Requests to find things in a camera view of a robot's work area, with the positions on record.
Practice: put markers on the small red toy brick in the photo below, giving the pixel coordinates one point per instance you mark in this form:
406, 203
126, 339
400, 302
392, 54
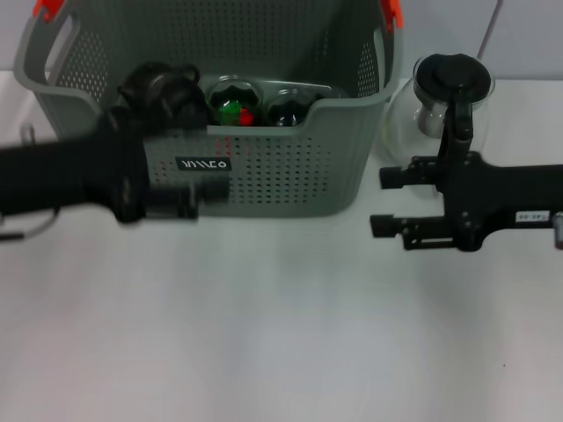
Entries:
246, 117

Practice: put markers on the gray perforated storage bin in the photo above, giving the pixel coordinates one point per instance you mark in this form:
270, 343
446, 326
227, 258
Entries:
286, 176

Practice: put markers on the glass teacup black holder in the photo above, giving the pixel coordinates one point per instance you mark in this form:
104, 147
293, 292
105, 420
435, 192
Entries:
288, 110
193, 110

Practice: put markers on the black ceramic teapot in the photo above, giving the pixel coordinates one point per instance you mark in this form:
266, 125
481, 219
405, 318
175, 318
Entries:
154, 88

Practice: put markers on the green toy brick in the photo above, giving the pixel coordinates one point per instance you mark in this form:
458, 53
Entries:
229, 112

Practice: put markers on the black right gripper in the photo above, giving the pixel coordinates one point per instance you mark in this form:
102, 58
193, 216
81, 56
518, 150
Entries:
497, 202

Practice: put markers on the glass jar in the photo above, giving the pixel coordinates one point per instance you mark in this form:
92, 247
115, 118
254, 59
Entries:
233, 90

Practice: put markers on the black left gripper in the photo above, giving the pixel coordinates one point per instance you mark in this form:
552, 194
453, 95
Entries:
75, 171

